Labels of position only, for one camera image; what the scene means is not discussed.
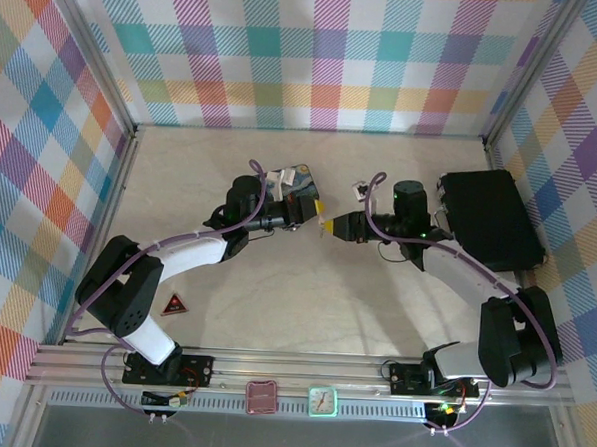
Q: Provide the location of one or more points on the starry night painting tin box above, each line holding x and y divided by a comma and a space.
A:
306, 181

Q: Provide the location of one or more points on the green square clock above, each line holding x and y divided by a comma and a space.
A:
322, 401

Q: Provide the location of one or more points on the perforated metal rail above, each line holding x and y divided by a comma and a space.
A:
219, 404

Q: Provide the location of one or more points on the pink square pad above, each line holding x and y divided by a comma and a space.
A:
261, 397

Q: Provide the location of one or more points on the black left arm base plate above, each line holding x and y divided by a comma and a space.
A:
195, 371

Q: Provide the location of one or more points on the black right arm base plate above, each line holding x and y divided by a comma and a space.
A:
405, 379

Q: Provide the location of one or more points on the red triangle sticker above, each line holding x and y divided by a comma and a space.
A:
175, 307

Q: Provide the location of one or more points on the thin aluminium frame rail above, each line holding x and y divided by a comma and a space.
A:
308, 131

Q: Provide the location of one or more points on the black hard case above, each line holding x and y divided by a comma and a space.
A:
489, 218

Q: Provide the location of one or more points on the wide aluminium frame rail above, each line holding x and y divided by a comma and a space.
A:
291, 368

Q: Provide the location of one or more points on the aluminium frame post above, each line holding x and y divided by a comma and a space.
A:
98, 58
533, 70

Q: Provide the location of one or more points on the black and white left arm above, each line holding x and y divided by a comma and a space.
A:
134, 295

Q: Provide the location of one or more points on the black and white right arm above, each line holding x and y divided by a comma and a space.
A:
503, 339

